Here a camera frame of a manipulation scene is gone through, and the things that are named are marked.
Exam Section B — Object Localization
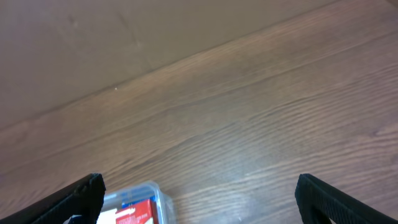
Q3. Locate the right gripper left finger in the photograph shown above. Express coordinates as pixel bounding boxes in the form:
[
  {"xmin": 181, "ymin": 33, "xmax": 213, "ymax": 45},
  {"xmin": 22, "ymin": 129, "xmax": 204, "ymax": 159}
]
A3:
[{"xmin": 1, "ymin": 173, "xmax": 106, "ymax": 224}]

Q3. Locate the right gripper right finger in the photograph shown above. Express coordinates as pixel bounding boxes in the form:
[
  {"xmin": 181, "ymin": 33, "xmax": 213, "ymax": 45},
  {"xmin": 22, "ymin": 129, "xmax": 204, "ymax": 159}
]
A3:
[{"xmin": 295, "ymin": 174, "xmax": 397, "ymax": 224}]

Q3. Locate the red packet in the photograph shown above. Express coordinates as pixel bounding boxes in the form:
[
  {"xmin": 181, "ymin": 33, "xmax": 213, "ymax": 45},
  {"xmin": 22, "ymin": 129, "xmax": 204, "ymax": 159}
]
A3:
[{"xmin": 116, "ymin": 199, "xmax": 159, "ymax": 224}]

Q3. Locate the clear plastic container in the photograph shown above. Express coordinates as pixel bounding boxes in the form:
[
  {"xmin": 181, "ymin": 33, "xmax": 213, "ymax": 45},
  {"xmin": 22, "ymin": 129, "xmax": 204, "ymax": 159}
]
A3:
[{"xmin": 97, "ymin": 182, "xmax": 177, "ymax": 224}]

